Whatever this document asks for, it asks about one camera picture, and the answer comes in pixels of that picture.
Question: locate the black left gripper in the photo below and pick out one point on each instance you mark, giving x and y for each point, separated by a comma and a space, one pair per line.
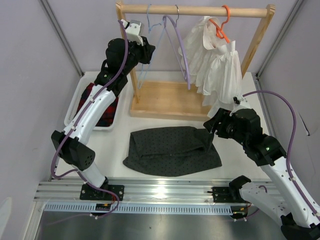
147, 50

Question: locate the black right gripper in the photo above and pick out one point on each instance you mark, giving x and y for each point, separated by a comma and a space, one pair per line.
222, 116

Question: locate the light blue wire hanger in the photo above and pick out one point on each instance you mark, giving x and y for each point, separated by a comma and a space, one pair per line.
143, 73

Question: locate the grey dotted skirt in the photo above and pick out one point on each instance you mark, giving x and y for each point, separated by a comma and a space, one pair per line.
172, 151

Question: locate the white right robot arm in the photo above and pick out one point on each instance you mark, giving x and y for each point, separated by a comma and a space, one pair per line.
297, 214

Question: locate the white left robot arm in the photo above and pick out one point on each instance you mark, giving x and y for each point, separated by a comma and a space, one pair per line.
71, 144

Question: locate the purple plastic hanger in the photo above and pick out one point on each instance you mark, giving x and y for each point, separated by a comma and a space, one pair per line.
180, 55

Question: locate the white ruffled skirt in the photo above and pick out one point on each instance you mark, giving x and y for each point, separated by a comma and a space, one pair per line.
214, 66

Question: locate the orange plastic hanger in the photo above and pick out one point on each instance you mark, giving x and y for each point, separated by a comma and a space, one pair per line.
219, 29

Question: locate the red plaid skirt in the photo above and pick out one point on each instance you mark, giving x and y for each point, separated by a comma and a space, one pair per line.
107, 118

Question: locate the wooden clothes rack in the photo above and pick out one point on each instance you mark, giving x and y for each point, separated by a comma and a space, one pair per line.
162, 99

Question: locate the white plastic basket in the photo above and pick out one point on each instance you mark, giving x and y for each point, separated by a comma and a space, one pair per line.
83, 83

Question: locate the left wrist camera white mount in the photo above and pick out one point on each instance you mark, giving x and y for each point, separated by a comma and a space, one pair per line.
133, 30

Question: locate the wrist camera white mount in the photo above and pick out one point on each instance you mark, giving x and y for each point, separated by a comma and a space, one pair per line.
240, 103
133, 30

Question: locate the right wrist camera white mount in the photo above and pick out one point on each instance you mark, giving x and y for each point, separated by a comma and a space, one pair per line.
240, 103

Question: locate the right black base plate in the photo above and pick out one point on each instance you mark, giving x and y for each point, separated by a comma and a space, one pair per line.
224, 194

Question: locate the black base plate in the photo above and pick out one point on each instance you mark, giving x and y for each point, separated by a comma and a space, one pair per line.
89, 193
224, 194

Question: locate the aluminium mounting rail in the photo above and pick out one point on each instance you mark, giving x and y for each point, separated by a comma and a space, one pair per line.
136, 190

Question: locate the left aluminium frame post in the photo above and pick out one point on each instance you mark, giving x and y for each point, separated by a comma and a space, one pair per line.
53, 20

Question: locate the aluminium frame post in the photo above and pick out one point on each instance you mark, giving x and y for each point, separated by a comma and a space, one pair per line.
53, 20
284, 30

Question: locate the right aluminium frame post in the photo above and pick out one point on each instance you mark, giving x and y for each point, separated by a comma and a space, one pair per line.
284, 30

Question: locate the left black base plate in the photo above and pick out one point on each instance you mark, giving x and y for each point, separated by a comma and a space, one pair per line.
89, 193

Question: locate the perforated metal cable tray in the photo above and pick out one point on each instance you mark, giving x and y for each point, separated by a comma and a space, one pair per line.
207, 209

